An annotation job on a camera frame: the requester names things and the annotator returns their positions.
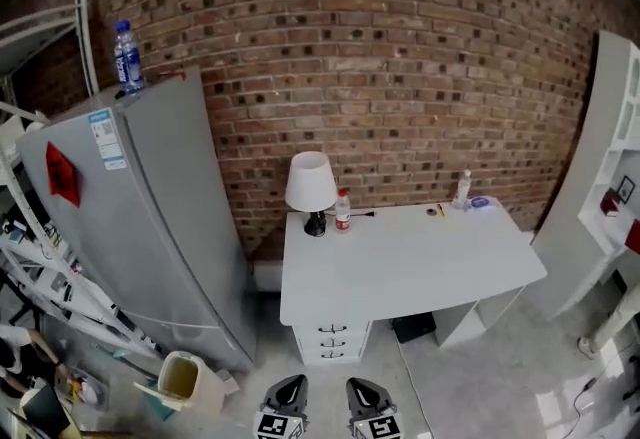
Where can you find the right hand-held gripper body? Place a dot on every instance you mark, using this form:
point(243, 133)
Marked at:
point(377, 427)

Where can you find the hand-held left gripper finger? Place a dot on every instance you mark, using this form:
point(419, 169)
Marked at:
point(274, 399)
point(301, 397)

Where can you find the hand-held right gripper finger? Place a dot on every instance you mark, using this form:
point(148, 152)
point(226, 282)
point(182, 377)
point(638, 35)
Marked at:
point(380, 404)
point(354, 399)

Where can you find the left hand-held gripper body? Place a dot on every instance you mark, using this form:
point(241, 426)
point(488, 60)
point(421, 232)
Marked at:
point(277, 427)

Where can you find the white desk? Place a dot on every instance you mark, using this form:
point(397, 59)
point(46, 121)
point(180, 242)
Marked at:
point(400, 257)

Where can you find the small cardboard box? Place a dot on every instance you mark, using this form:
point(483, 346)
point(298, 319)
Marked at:
point(227, 382)

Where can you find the cream trash bin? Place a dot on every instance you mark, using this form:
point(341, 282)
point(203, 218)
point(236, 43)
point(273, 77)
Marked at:
point(200, 384)

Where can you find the black box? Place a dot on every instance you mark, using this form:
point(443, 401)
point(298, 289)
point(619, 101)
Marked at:
point(412, 327)

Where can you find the red label plastic bottle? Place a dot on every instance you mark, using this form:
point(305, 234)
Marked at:
point(343, 214)

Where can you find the silver refrigerator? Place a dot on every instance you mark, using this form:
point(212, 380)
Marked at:
point(150, 227)

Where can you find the white shade table lamp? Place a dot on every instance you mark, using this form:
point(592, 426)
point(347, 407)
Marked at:
point(310, 182)

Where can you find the blue white packet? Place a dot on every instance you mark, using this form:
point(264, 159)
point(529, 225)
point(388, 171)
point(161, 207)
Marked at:
point(479, 203)

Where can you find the small clear bottle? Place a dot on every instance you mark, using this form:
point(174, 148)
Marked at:
point(461, 192)

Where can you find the black laptop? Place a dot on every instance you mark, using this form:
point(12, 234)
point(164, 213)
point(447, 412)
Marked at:
point(45, 412)

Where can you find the white bookcase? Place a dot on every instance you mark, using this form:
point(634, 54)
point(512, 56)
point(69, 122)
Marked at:
point(575, 207)

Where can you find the bright red book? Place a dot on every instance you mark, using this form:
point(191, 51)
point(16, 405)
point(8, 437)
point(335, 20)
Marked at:
point(633, 237)

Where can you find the dark red book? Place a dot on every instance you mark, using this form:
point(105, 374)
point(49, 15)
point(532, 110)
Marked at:
point(610, 203)

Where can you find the white blue label sticker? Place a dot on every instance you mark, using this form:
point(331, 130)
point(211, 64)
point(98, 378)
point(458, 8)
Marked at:
point(107, 139)

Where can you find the red diamond sticker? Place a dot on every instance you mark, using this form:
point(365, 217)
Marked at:
point(62, 174)

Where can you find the blue label water bottle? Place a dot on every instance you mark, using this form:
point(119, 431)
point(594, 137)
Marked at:
point(129, 62)

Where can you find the black picture frame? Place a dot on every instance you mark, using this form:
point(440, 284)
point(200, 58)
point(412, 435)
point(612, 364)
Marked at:
point(625, 188)

